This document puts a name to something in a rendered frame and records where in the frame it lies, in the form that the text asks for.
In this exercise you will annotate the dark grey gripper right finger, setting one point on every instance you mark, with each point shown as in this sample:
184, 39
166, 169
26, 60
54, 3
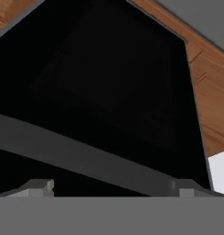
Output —
187, 187

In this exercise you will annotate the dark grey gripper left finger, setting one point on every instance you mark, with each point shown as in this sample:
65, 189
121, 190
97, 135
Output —
37, 187

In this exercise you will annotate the white cupboard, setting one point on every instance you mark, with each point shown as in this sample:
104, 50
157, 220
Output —
220, 174

